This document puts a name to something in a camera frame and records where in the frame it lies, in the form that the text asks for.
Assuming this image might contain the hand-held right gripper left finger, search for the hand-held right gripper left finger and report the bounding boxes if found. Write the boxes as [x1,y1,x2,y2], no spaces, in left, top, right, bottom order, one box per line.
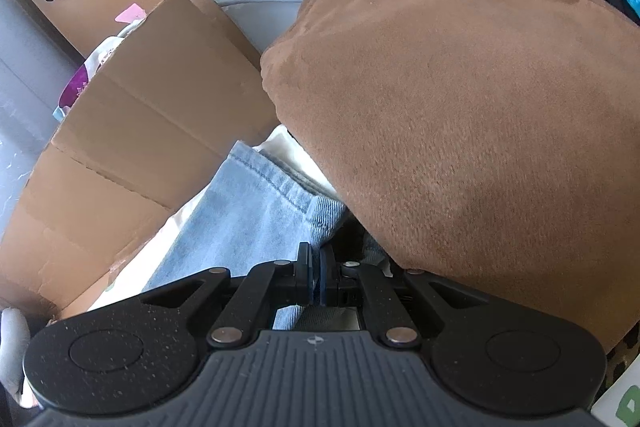
[141,242,321,349]

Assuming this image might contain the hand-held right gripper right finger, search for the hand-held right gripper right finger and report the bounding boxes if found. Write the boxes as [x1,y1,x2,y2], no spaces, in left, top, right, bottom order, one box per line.
[319,246,490,350]

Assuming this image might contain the blue denim pants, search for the blue denim pants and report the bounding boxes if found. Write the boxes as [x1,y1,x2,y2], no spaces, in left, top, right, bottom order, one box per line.
[142,142,351,333]

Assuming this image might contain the printed cream blanket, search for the printed cream blanket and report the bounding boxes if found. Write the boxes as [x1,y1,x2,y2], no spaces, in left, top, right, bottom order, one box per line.
[87,127,346,313]

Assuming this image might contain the brown suede cloth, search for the brown suede cloth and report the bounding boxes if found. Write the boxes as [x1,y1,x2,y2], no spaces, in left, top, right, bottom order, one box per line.
[260,0,640,353]

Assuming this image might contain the cardboard box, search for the cardboard box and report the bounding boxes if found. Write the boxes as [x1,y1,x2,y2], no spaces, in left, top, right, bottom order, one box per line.
[0,0,281,318]

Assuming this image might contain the light grey cloth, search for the light grey cloth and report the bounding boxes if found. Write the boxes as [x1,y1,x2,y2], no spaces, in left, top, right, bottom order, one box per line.
[0,307,38,410]

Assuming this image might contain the purple white plastic bag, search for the purple white plastic bag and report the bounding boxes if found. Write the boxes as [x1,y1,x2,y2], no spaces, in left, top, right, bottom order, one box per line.
[52,4,148,122]

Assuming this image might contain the leopard print cloth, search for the leopard print cloth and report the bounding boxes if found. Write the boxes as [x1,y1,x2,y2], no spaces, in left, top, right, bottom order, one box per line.
[602,334,640,390]

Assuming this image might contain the white green box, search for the white green box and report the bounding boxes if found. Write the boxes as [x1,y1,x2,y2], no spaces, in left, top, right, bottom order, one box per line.
[590,382,640,427]

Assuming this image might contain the white cable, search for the white cable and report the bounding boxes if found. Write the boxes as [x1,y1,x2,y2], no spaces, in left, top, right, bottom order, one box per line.
[220,0,303,10]

